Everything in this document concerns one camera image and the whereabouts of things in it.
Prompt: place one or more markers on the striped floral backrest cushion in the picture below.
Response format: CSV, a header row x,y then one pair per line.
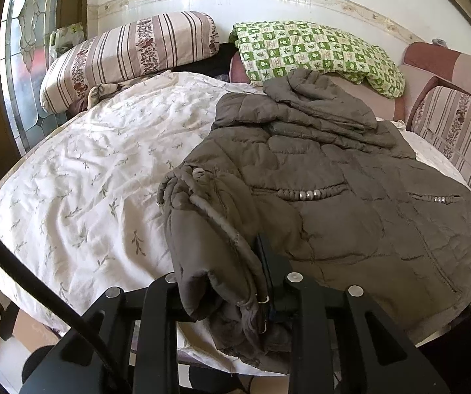
x,y
457,123

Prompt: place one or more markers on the stained glass window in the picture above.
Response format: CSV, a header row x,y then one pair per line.
x,y
26,49

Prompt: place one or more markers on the small grey object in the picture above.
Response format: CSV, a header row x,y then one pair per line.
x,y
438,42

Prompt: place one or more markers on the maroon pillow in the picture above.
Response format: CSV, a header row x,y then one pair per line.
x,y
239,72

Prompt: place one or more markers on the grey-brown padded jacket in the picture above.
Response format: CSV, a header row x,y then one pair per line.
x,y
342,164

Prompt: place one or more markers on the white leaf-print quilt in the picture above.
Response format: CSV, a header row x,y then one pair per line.
x,y
96,164

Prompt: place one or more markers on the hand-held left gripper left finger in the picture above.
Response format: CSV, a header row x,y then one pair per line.
x,y
165,295

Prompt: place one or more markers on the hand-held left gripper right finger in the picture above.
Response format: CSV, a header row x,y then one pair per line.
x,y
276,299

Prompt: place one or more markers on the maroon and pink sofa back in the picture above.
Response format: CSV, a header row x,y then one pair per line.
x,y
457,65

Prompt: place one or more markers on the striped floral pillow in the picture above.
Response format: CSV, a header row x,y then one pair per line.
x,y
129,53

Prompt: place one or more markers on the green checkered pillow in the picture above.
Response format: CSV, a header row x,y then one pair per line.
x,y
313,49

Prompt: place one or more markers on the small floral cloth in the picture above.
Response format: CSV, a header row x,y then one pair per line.
x,y
102,91

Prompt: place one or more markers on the cardboard box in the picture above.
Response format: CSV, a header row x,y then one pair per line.
x,y
34,324

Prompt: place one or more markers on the dark round stool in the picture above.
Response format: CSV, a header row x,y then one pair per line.
x,y
38,361

